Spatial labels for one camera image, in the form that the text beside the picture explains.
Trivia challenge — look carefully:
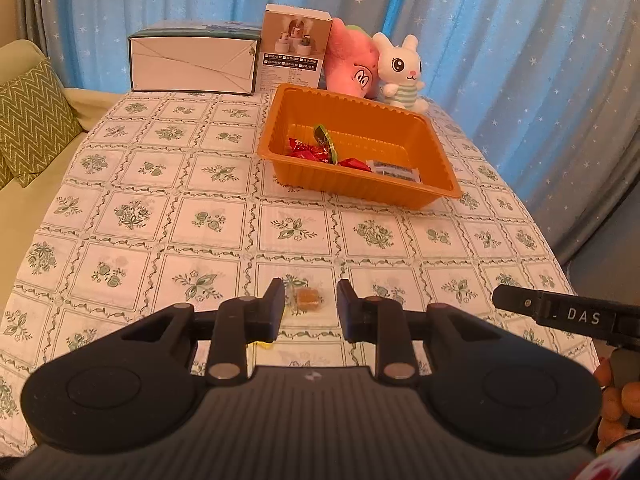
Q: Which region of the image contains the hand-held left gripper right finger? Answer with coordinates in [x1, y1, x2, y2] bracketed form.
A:
[336, 280, 493, 387]

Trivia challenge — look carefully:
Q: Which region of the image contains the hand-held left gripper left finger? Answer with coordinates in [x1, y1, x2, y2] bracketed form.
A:
[117, 277, 286, 387]

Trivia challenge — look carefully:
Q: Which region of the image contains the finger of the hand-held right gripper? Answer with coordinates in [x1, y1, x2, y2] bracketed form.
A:
[492, 284, 547, 319]

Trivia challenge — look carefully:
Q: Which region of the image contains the clear-wrapped caramel candy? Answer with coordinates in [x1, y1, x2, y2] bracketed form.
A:
[285, 285, 326, 317]

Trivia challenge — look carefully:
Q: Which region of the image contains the clear packet with dark print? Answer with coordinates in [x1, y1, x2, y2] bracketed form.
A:
[365, 159, 421, 184]

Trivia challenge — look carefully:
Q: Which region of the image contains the shiny red candy packet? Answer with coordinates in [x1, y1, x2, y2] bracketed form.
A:
[287, 137, 333, 163]

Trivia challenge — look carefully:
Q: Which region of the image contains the orange plastic tray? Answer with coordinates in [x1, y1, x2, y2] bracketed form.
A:
[256, 83, 463, 211]

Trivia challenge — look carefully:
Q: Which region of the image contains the clear plastic packet green edge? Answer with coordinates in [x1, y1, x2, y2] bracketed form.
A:
[312, 124, 341, 163]

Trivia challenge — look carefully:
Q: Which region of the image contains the person's right hand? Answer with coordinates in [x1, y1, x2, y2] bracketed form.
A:
[594, 357, 640, 454]

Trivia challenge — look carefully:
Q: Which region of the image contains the grey curtain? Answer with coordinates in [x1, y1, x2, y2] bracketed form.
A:
[555, 150, 640, 268]
[20, 0, 71, 92]

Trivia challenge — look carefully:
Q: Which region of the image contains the red and white printed clothing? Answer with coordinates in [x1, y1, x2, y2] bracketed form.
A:
[570, 432, 640, 480]

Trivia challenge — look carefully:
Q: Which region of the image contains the green floral tablecloth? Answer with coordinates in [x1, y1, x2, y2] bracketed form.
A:
[0, 91, 601, 461]

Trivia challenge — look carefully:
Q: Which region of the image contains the white rabbit plush toy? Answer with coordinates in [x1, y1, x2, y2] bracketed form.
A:
[371, 32, 430, 113]

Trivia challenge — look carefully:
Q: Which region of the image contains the pink plush toy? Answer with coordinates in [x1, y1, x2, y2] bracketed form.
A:
[320, 17, 383, 100]

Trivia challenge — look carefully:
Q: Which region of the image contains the brown and white carton box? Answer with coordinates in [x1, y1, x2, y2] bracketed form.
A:
[252, 3, 333, 95]

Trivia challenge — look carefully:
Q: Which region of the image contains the white box with teal top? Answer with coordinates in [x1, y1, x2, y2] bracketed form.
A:
[126, 20, 263, 96]

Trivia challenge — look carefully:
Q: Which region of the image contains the beige sofa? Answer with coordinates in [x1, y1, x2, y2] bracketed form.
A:
[0, 39, 126, 321]

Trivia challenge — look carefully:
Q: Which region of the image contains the blue star curtain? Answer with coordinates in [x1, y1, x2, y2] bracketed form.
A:
[65, 0, 640, 261]

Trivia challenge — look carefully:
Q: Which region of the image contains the green zigzag cushion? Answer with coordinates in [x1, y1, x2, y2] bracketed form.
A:
[0, 57, 83, 188]

